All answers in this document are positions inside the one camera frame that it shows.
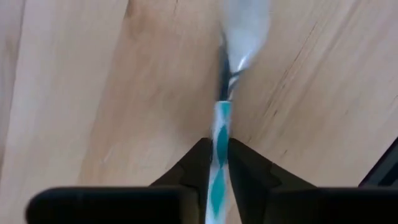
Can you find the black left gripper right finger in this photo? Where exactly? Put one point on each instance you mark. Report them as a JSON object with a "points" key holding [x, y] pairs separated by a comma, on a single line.
{"points": [[252, 171]]}

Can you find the black aluminium table frame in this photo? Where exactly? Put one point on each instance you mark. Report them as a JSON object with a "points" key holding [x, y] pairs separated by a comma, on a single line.
{"points": [[382, 168]]}

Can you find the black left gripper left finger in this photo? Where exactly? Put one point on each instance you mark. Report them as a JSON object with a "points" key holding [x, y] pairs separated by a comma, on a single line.
{"points": [[192, 168]]}

